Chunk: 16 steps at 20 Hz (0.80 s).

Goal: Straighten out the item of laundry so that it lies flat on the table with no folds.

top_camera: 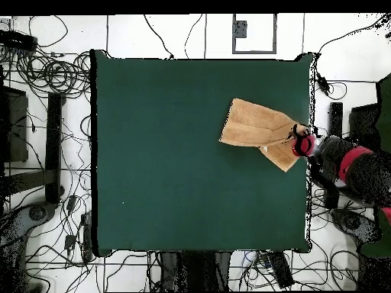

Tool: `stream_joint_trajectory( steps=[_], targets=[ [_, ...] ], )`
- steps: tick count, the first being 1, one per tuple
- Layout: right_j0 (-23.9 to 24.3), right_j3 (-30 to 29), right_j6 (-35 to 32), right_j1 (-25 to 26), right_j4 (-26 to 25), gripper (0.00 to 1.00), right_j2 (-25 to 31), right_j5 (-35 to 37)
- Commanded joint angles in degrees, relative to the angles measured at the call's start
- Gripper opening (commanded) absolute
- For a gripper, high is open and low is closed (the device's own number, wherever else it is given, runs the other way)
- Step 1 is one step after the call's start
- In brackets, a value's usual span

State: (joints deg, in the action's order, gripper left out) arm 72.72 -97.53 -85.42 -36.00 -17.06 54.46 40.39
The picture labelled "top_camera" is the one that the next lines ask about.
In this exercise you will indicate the black power strip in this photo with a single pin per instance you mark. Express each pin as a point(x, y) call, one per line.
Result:
point(18, 41)
point(281, 270)

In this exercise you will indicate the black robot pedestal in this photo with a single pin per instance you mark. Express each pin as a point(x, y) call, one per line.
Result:
point(195, 271)

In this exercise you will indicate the black stand foot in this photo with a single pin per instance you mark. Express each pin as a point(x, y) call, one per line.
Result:
point(54, 146)
point(335, 119)

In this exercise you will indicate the dark green table cloth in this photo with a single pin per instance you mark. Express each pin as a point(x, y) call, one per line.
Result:
point(152, 152)

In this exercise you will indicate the small black adapter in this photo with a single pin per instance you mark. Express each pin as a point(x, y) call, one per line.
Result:
point(69, 242)

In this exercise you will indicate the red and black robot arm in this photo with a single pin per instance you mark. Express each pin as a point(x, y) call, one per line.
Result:
point(354, 158)

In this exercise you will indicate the black equipment box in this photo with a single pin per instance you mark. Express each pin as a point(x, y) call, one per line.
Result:
point(15, 128)
point(363, 122)

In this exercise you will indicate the gray floor outlet box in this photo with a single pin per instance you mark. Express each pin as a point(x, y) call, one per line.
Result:
point(240, 29)

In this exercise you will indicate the black power adapter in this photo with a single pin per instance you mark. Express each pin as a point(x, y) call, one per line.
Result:
point(323, 84)

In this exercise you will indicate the dark wheeled base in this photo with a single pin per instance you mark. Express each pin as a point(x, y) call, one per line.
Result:
point(354, 224)
point(33, 213)

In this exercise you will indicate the tan terry towel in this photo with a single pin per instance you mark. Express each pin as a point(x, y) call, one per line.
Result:
point(250, 125)

